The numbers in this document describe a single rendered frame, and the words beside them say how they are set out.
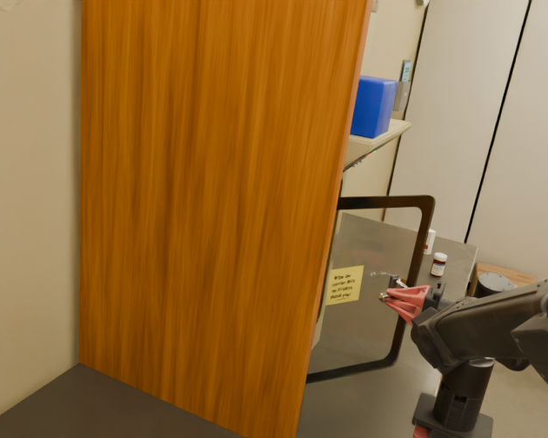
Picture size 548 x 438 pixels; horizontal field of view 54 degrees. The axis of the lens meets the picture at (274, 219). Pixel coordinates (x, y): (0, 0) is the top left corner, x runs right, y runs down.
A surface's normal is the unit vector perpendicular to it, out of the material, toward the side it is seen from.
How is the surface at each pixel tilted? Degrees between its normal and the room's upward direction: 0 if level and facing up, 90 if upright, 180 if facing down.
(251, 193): 90
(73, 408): 0
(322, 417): 0
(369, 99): 90
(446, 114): 90
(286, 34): 90
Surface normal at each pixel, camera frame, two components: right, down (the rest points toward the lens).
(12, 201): 0.90, 0.26
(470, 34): -0.42, 0.25
